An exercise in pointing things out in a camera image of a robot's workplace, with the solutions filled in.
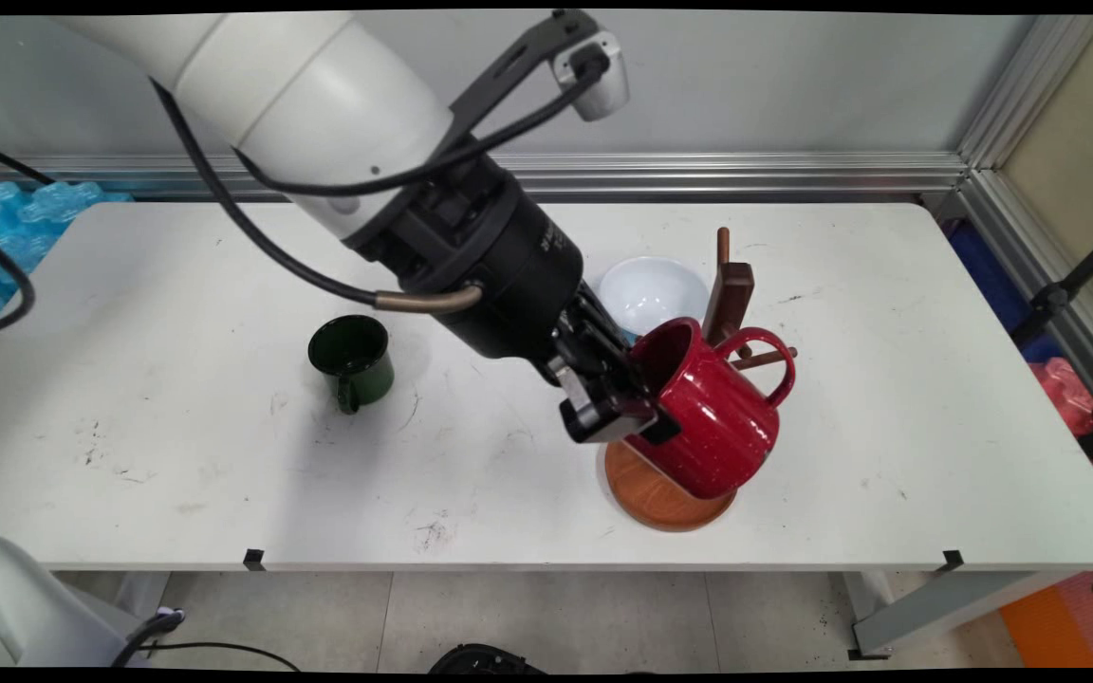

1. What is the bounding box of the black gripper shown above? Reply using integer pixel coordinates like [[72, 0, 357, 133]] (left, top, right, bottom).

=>
[[347, 152, 682, 446]]

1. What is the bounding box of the red speckled enamel mug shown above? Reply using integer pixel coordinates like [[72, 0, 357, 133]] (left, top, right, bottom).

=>
[[622, 318, 797, 501]]

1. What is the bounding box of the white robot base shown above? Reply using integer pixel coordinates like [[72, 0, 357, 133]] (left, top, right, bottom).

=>
[[0, 533, 144, 670]]

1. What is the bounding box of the white bowl with blue outside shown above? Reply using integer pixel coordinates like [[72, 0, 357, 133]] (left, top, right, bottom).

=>
[[598, 256, 711, 339]]

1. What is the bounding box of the brown wooden mug tree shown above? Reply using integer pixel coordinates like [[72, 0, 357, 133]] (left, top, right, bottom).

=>
[[603, 228, 799, 532]]

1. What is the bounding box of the dark green enamel mug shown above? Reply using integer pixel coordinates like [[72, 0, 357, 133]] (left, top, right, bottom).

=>
[[307, 315, 396, 415]]

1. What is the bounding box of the black object on floor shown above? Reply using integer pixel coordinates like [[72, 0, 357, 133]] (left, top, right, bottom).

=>
[[428, 643, 547, 674]]

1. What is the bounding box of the blue container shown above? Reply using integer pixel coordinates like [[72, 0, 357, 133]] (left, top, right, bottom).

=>
[[947, 223, 1060, 363]]

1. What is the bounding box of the grey table leg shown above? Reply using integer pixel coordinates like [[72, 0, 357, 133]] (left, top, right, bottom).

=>
[[848, 569, 1079, 661]]

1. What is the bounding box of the black tripod stand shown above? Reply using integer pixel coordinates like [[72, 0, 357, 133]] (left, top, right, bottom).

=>
[[1011, 218, 1093, 352]]

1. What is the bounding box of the red plastic bag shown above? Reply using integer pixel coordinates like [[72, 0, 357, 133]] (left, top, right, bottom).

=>
[[1030, 358, 1093, 437]]

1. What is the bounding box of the orange box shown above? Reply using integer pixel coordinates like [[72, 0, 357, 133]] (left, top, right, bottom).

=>
[[999, 583, 1093, 670]]

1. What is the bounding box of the blue bubble wrap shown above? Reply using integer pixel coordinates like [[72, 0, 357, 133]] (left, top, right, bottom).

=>
[[0, 180, 135, 347]]

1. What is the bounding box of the black cable with brass end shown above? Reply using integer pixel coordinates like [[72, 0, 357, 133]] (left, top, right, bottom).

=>
[[150, 79, 483, 315]]

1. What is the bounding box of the horizontal aluminium frame rail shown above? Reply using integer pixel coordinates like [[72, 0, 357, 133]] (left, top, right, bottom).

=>
[[0, 152, 970, 200]]

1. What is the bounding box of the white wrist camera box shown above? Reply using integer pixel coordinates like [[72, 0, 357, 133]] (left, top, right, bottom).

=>
[[554, 31, 630, 122]]

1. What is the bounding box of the black camera cable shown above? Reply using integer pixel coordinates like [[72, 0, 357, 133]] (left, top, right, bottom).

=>
[[233, 52, 612, 198]]

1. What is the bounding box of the black camera bracket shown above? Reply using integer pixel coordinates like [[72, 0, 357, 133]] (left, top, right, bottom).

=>
[[447, 9, 604, 157]]

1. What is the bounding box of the aluminium frame post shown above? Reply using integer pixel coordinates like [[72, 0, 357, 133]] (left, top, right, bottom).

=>
[[956, 14, 1093, 433]]

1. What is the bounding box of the black floor cable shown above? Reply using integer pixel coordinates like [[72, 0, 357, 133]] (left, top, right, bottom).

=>
[[110, 607, 303, 673]]

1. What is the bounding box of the beige wall panel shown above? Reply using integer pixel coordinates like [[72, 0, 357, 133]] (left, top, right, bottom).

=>
[[1002, 14, 1093, 328]]

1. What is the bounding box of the thick black looped cable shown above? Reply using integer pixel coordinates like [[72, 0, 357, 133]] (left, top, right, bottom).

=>
[[0, 223, 37, 344]]

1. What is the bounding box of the thin black cable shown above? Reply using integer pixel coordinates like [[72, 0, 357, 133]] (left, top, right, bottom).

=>
[[0, 136, 56, 186]]

